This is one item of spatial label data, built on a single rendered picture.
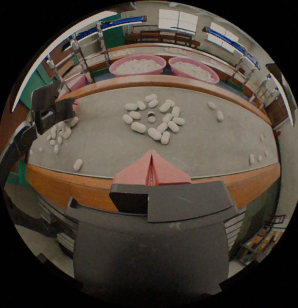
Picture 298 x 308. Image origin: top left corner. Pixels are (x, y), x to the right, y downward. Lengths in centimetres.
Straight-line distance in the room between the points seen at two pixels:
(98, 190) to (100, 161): 8
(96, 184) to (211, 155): 30
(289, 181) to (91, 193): 464
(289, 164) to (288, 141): 77
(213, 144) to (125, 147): 24
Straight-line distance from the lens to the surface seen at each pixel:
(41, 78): 100
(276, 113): 480
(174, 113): 28
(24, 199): 179
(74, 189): 29
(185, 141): 27
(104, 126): 30
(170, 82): 37
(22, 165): 82
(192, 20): 546
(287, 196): 461
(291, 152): 449
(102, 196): 24
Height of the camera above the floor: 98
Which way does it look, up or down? 77 degrees down
